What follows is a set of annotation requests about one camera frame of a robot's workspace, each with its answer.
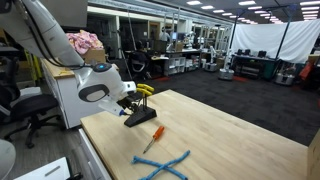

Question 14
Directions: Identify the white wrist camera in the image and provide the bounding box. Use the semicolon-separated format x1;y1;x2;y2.
98;100;125;116

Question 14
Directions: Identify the orange handled screwdriver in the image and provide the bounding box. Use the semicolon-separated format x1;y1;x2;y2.
143;126;164;154

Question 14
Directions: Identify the pink cloth pile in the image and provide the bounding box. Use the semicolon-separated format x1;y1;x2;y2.
67;30;104;55

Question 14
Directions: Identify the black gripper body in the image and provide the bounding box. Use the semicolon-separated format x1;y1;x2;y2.
118;93;143;113

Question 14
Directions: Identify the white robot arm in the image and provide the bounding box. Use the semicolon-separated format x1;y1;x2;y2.
0;0;139;116

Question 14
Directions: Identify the white drawer cabinet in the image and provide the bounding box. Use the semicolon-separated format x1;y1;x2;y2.
41;60;102;129

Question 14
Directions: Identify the black office chair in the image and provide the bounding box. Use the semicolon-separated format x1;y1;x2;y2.
0;57;64;149

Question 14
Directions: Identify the white backdrop curtain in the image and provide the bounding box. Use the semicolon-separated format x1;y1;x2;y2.
231;19;320;64

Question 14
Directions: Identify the black wedge tool stand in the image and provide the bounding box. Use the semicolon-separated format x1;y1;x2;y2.
124;106;157;127

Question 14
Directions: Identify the tallest yellow T-handle hex key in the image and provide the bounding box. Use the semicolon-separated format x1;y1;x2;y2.
136;83;155;111

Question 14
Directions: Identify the cardboard box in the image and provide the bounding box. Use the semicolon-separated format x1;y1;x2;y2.
307;129;320;180

